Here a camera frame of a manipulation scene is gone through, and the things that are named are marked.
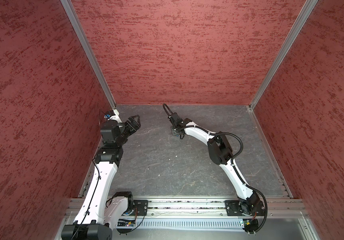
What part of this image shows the aluminium corner post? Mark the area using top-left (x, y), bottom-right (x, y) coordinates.
top-left (249, 0), bottom-right (318, 112)
top-left (60, 0), bottom-right (117, 109)

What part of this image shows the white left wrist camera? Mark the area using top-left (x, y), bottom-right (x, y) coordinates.
top-left (104, 109), bottom-right (121, 122)

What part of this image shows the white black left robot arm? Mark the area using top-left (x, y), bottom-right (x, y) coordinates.
top-left (61, 111), bottom-right (141, 240)

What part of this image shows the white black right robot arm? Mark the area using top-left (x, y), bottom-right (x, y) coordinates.
top-left (168, 113), bottom-right (266, 216)

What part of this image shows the aluminium corner post left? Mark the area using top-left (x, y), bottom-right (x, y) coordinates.
top-left (60, 0), bottom-right (117, 109)

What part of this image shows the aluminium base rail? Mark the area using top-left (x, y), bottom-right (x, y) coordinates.
top-left (66, 196), bottom-right (308, 220)

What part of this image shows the aluminium corner post right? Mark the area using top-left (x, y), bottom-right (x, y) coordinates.
top-left (249, 0), bottom-right (318, 112)

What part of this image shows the black corrugated cable conduit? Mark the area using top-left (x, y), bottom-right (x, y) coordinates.
top-left (162, 103), bottom-right (269, 233)

